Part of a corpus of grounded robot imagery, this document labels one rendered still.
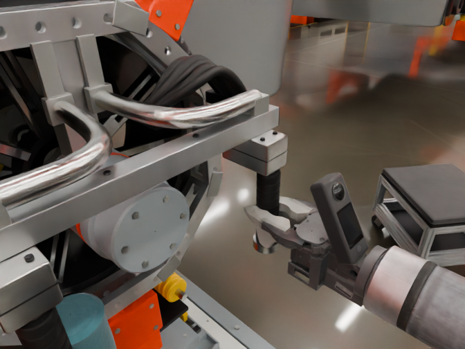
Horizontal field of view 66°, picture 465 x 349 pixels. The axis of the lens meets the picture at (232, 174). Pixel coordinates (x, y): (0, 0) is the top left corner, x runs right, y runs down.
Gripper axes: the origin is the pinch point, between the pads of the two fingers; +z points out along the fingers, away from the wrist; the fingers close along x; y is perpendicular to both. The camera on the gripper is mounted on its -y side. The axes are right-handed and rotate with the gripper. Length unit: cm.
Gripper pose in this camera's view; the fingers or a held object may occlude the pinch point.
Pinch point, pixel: (259, 201)
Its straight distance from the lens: 57.8
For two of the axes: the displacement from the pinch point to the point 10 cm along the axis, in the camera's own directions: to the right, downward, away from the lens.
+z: -7.2, -3.4, 6.0
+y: 0.2, 8.6, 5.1
